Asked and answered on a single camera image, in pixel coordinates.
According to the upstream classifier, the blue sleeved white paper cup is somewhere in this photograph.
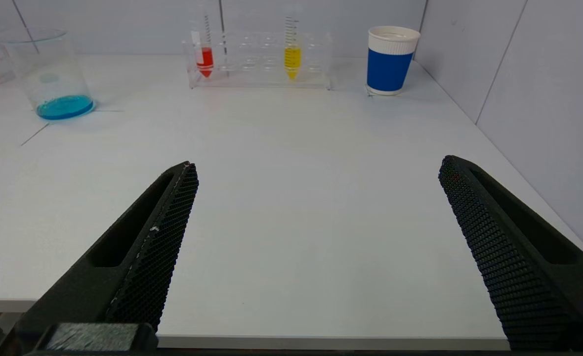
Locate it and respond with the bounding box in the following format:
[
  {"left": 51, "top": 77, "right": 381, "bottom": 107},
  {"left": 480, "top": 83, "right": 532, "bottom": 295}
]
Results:
[{"left": 366, "top": 26, "right": 421, "bottom": 96}]

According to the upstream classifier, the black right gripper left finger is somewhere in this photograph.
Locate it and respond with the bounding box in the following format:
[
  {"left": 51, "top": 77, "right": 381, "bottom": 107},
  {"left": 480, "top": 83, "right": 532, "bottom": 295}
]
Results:
[{"left": 0, "top": 161, "right": 199, "bottom": 356}]

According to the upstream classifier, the yellow pigment test tube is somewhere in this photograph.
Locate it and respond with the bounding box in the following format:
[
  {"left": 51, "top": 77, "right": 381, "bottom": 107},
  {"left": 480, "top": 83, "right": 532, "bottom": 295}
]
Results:
[{"left": 284, "top": 2, "right": 302, "bottom": 81}]

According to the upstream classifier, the clear glass beaker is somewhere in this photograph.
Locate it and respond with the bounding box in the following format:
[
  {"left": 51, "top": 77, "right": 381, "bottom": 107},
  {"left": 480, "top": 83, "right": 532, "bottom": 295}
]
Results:
[{"left": 2, "top": 28, "right": 96, "bottom": 121}]

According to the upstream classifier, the red pigment tube white label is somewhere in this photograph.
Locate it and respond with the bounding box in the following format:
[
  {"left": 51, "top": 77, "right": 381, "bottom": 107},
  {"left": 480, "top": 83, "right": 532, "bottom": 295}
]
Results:
[{"left": 190, "top": 2, "right": 214, "bottom": 78}]

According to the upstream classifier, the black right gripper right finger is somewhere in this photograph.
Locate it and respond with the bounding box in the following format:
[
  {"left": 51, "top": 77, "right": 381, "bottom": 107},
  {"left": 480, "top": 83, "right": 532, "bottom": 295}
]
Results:
[{"left": 438, "top": 155, "right": 583, "bottom": 352}]

